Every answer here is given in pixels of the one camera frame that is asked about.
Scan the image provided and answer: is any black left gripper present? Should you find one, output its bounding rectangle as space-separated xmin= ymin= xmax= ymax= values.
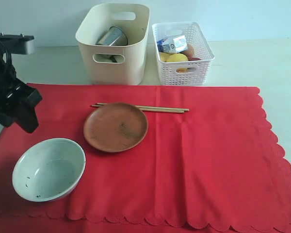
xmin=0 ymin=55 xmax=43 ymax=133

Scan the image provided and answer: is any brown round plate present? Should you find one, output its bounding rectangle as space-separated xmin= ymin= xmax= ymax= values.
xmin=83 ymin=103 xmax=148 ymax=153

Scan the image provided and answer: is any brown egg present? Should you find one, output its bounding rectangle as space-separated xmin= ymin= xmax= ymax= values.
xmin=183 ymin=44 xmax=194 ymax=57

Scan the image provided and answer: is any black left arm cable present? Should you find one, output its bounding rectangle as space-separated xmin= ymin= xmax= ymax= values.
xmin=0 ymin=36 xmax=12 ymax=73

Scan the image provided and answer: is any blue white milk carton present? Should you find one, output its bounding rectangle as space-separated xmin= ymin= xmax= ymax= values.
xmin=157 ymin=35 xmax=188 ymax=54

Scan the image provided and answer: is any pale green bowl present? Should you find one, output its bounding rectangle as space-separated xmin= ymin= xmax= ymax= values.
xmin=12 ymin=138 xmax=86 ymax=202

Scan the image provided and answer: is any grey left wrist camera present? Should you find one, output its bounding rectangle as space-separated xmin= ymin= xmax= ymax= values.
xmin=0 ymin=33 xmax=34 ymax=55

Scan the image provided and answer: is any cream plastic bin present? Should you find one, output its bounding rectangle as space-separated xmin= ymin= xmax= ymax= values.
xmin=75 ymin=3 xmax=150 ymax=85

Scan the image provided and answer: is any white perforated plastic basket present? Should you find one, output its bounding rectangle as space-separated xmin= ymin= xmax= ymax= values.
xmin=152 ymin=21 xmax=214 ymax=86

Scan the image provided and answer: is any fried chicken nugget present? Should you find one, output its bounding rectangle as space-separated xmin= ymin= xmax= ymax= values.
xmin=176 ymin=68 xmax=187 ymax=73

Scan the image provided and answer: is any yellow cheese wedge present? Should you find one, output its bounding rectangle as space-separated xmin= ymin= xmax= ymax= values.
xmin=159 ymin=52 xmax=171 ymax=62

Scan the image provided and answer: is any red sausage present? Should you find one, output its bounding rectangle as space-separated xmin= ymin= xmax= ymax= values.
xmin=188 ymin=56 xmax=201 ymax=61

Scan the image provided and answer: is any wooden chopstick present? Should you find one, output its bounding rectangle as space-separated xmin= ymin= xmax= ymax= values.
xmin=90 ymin=104 xmax=185 ymax=114
xmin=91 ymin=103 xmax=189 ymax=112

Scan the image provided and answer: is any stainless steel cup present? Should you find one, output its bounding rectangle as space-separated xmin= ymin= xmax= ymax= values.
xmin=95 ymin=26 xmax=129 ymax=63

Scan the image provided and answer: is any red tablecloth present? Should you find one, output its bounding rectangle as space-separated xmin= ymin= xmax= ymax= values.
xmin=0 ymin=84 xmax=291 ymax=233

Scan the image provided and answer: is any yellow lemon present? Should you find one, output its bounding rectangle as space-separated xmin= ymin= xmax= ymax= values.
xmin=166 ymin=53 xmax=189 ymax=63

